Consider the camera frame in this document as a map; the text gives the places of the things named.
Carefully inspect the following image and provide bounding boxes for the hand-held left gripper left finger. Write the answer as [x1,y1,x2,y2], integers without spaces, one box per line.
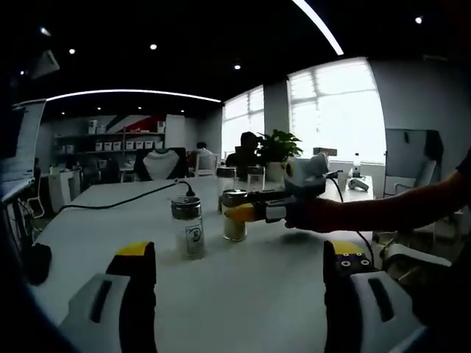
[58,241,157,353]

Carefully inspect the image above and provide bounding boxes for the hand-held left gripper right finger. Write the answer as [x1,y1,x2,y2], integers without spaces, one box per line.
[322,240,424,353]

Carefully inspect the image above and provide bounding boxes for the tall white-powder seasoning bottle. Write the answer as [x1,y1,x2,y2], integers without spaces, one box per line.
[247,165,266,193]

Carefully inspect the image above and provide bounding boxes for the small beige-powder seasoning bottle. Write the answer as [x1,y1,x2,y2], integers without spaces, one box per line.
[222,189,249,242]

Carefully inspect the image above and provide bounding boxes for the tall brown-granule seasoning bottle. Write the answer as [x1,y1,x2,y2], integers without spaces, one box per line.
[216,165,237,213]

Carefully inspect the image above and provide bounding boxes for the small white-powder seasoning bottle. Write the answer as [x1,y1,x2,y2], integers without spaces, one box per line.
[170,196,207,261]

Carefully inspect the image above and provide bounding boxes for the person's right hand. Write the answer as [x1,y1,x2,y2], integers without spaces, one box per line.
[285,196,334,233]

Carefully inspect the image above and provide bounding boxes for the green plant in white pot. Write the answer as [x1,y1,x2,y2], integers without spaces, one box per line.
[257,129,303,182]

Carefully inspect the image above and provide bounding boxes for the white handheld controller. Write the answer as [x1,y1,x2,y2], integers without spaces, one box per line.
[347,176,370,192]

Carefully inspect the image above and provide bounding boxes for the white swivel chair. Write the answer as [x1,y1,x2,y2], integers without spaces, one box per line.
[372,205,471,291]

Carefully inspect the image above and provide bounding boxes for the wide bright window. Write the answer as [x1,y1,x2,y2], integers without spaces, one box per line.
[286,58,386,163]

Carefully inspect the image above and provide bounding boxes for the narrow bright window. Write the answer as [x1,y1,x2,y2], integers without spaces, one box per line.
[222,86,265,155]

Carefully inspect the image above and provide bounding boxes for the black round object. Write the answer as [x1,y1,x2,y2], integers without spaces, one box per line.
[27,242,52,286]

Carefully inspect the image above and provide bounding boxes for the white partition board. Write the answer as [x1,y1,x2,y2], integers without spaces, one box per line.
[384,128,445,185]

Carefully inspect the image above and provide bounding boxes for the black and white office chair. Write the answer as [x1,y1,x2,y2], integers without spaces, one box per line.
[134,146,189,182]

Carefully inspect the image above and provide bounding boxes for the long curved ceiling light strip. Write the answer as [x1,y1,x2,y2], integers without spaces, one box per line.
[292,0,345,56]

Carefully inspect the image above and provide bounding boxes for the shelf with white boxes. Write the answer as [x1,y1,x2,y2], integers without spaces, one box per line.
[54,130,166,154]

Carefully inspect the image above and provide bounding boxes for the straight ceiling light strip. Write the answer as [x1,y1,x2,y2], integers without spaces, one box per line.
[46,88,222,104]

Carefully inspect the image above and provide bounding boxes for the white laptop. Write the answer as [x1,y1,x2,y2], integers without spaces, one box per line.
[0,99,48,202]

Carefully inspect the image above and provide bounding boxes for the white ceiling air conditioner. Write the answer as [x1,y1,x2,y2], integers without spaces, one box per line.
[31,49,60,80]

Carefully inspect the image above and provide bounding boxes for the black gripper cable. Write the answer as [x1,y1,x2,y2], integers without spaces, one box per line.
[325,172,373,260]

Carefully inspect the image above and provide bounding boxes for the black power cable with plug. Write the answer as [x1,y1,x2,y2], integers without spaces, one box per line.
[60,179,196,211]

